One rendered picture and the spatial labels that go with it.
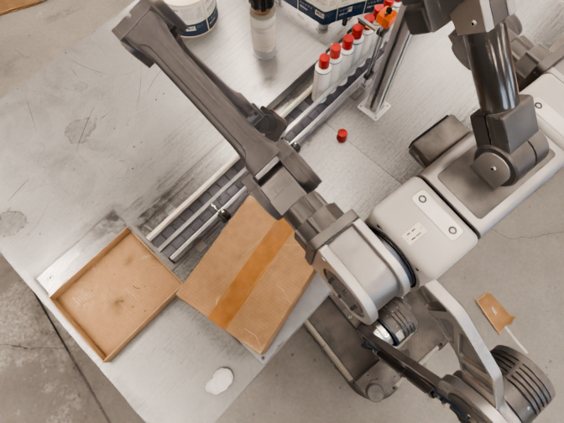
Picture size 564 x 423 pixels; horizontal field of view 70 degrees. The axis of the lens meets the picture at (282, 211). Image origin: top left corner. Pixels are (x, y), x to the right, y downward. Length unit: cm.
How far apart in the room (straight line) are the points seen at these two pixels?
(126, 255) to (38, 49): 202
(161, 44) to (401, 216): 46
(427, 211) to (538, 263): 191
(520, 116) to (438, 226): 17
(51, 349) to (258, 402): 103
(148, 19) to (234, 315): 62
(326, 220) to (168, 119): 100
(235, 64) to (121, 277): 82
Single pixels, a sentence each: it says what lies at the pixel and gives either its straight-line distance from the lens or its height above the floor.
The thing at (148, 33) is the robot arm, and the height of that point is 155.
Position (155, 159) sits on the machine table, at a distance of 145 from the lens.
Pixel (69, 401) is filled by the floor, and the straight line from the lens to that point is 231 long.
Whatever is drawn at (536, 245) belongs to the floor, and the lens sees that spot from 252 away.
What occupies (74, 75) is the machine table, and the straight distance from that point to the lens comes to 175.
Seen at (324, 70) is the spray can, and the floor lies 105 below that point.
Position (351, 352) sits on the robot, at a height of 24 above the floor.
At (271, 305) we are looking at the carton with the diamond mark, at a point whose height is 112.
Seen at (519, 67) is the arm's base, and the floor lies 147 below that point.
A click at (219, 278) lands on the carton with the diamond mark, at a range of 98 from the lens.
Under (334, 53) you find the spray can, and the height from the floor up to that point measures 108.
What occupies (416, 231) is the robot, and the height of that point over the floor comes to 153.
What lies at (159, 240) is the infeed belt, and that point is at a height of 88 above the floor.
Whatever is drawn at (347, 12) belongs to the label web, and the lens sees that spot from 161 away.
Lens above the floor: 207
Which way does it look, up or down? 71 degrees down
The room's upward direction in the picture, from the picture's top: straight up
